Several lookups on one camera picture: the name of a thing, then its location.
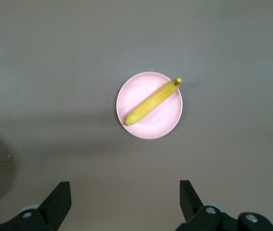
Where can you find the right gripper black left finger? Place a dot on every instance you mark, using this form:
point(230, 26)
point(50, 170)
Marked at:
point(50, 211)

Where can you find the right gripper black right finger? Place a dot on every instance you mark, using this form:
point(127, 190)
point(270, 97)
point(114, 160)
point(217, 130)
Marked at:
point(199, 216)

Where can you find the yellow banana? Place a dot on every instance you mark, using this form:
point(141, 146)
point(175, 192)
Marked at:
point(153, 101)

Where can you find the pink round plate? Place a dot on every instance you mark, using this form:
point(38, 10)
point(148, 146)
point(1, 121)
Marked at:
point(151, 120)

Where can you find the brown table mat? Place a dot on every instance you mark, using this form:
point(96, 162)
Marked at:
point(54, 72)

